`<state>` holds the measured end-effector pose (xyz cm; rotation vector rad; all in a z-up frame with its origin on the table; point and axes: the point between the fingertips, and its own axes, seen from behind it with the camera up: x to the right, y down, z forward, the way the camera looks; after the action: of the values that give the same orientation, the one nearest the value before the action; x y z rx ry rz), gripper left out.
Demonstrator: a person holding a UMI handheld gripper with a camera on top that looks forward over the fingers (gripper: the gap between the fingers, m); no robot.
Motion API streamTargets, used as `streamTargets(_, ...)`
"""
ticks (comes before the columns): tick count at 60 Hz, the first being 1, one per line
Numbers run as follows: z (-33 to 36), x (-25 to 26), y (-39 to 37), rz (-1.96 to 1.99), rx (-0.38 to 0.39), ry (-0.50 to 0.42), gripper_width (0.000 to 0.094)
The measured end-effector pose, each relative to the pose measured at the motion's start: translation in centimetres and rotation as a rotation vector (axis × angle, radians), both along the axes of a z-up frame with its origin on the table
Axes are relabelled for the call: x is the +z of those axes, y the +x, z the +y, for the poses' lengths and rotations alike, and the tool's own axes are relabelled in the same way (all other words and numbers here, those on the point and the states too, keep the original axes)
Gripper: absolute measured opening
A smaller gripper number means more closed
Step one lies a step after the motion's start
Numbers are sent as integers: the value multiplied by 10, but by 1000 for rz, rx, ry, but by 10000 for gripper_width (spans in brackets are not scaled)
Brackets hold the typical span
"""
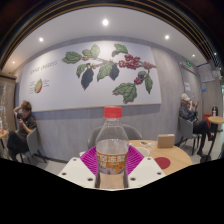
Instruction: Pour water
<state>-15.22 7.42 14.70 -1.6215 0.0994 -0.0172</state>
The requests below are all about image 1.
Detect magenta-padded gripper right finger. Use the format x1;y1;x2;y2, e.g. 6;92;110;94
124;144;167;190

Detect flat round red coaster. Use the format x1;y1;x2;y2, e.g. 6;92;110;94
153;156;172;170

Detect person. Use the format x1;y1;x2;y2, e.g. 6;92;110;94
178;92;215;158
6;100;38;162

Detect round ceiling lights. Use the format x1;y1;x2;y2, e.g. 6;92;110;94
36;17;198;60

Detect clear red-capped drink bottle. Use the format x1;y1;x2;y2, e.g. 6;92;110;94
95;105;131;190

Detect black mug white inside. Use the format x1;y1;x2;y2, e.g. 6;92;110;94
134;146;151;158

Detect coffee plant wall poster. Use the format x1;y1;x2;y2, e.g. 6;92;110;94
18;40;163;113

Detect grey chair at round table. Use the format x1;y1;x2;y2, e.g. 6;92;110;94
86;123;144;150

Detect dark thermos flask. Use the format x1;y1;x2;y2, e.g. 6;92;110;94
211;105;220;118

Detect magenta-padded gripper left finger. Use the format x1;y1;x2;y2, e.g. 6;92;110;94
57;145;99;190

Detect wall notice board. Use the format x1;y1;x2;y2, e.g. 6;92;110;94
196;62;217;84

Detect small round wooden table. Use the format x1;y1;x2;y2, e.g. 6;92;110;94
199;115;224;164

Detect white wall notice sheet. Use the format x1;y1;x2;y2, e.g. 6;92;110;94
183;81;192;93

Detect red bin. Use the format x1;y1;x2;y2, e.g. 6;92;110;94
203;113;213;128

